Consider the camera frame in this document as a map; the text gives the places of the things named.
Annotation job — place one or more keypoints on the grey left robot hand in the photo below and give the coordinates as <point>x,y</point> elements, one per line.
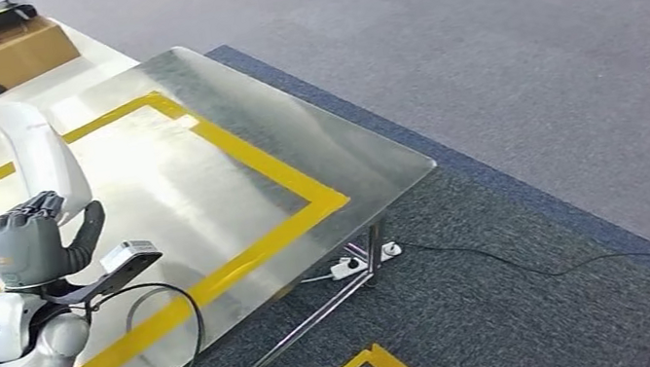
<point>25,249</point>

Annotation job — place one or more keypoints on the white curved plastic part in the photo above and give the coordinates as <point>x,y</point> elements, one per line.
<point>41,162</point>

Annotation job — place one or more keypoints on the steel workbench table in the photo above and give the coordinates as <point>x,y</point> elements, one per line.
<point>293,148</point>

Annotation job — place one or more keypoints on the white desk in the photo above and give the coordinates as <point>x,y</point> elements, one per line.
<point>23,92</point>

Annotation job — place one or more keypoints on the brown cardboard box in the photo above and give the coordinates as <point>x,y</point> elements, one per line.
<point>17,54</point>

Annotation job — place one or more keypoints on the white power strip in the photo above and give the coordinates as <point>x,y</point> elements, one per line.
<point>363,261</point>

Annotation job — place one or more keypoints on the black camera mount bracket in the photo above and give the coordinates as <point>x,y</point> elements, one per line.
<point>112,282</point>

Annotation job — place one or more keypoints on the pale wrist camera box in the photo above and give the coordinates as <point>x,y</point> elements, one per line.
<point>127,254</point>

